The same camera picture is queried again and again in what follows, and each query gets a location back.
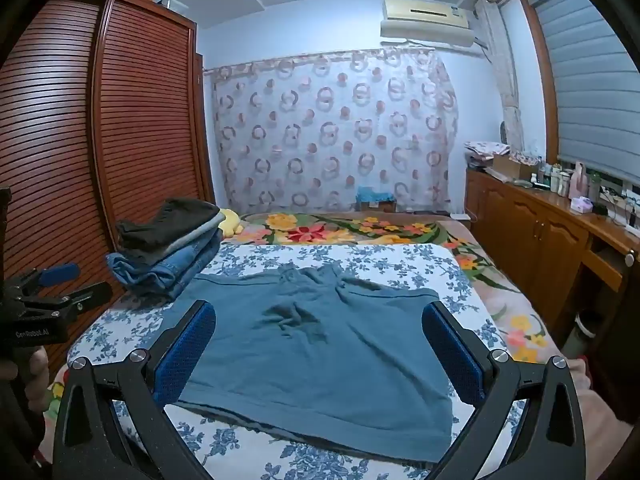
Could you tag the row of small bottles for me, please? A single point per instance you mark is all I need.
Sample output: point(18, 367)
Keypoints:
point(552, 177)

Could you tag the folded blue jeans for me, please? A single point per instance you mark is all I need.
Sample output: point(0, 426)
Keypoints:
point(160, 272)

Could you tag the blue floral white blanket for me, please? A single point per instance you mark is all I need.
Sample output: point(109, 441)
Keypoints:
point(410, 270)

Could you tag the yellow plush toy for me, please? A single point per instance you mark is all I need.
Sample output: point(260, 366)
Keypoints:
point(231, 222)

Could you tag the blue-grey sweatshirt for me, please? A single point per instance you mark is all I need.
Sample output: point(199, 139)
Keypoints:
point(320, 360)

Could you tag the person's left hand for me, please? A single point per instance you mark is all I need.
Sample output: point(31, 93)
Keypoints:
point(36, 377)

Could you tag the folded grey garment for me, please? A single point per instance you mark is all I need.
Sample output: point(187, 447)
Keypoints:
point(200, 235)

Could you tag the grey window blind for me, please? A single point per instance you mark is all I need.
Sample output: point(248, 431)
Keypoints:
point(590, 80)

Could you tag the wooden louvred wardrobe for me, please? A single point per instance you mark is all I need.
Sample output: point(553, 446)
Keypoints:
point(140, 135)

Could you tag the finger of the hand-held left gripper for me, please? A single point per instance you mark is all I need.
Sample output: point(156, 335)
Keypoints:
point(60, 272)
point(75, 300)

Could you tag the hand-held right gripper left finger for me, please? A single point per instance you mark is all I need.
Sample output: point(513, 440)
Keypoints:
point(185, 352)

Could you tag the pink bottle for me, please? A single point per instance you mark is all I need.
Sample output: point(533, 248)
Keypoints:
point(580, 180)

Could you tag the cardboard box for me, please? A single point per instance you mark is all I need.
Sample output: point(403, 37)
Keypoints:
point(512, 167)

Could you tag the white air conditioner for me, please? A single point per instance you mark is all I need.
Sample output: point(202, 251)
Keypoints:
point(425, 22)

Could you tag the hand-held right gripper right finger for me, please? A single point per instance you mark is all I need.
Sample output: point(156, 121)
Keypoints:
point(455, 355)

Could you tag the wooden cabinet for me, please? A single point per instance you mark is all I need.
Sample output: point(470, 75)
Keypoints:
point(530, 230)

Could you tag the folded dark olive garment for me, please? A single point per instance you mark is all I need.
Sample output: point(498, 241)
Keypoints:
point(165, 222)

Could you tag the pink garment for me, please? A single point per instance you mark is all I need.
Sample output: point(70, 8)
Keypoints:
point(600, 410)

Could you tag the colourful flower bedsheet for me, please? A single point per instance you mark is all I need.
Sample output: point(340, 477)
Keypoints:
point(350, 230)

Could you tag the stack of patterned papers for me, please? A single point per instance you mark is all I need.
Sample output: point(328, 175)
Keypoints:
point(482, 152)

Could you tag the blue box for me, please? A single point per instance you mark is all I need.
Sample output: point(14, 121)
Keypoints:
point(375, 196)

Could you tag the small lilac box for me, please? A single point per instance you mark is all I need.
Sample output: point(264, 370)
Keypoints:
point(582, 205)

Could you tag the beige corner curtain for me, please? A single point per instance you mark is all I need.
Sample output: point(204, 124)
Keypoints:
point(505, 80)

